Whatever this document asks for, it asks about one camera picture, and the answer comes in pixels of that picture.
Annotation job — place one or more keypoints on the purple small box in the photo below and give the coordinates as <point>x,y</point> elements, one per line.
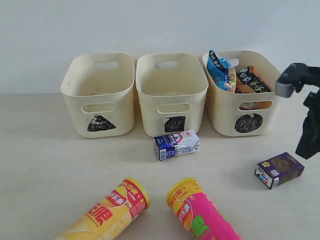
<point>278,170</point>

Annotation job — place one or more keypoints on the blue white milk carton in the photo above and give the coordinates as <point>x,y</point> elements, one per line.
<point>176,144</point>

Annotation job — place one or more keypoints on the cream bin triangle mark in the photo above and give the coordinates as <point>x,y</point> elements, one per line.
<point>98,92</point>

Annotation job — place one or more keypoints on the orange instant noodle bag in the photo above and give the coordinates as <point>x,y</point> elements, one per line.
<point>249,82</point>

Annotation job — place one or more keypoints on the yellow Lays chip can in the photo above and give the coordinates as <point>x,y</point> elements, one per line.
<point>108,218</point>

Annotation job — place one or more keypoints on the cream bin square mark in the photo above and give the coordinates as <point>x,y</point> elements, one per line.
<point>172,90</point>

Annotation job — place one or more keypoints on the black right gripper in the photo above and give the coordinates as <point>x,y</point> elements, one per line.
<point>309,143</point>

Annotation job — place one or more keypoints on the pink Lays chip can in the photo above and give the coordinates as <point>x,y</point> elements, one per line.
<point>197,213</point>

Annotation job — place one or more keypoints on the cream bin circle mark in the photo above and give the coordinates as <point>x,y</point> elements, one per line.
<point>243,114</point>

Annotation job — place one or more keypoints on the blue instant noodle bag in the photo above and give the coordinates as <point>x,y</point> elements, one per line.
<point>222,72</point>

